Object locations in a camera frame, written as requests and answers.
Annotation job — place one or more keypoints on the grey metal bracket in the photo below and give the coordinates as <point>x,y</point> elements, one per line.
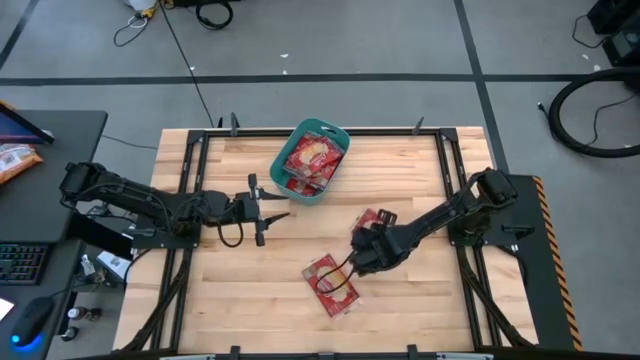
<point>465,356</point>

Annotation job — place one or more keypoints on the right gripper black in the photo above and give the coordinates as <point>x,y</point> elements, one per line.
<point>382,247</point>

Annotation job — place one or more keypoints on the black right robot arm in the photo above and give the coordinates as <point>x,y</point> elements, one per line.
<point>440,215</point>

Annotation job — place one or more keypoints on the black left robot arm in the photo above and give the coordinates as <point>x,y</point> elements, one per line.
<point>135,192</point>

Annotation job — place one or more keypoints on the black metal table frame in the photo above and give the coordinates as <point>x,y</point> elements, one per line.
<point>380,133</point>

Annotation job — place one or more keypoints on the black equipment box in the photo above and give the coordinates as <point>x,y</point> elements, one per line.
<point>622,30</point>

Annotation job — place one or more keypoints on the black computer mouse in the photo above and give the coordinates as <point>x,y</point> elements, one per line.
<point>31,320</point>

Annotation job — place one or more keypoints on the black platform with hazard stripe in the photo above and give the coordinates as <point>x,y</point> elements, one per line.
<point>540,280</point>

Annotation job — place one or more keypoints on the white paper sheet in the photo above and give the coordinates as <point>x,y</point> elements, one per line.
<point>5,309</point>

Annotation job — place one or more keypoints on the orange snack bag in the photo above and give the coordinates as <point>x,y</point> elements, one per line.
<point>17,162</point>

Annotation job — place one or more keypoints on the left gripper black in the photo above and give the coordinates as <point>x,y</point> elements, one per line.
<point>245,207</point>

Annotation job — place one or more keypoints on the teal plastic basket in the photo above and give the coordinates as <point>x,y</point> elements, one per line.
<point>280,175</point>

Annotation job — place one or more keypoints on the black keyboard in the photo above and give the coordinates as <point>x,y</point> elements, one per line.
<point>22,262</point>

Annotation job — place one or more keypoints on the tilted dark monitor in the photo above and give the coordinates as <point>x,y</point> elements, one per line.
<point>20,127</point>

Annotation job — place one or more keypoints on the white box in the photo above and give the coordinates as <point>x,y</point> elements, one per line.
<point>114,265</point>

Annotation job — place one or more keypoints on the black desk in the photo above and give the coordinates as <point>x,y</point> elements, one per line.
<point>55,200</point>

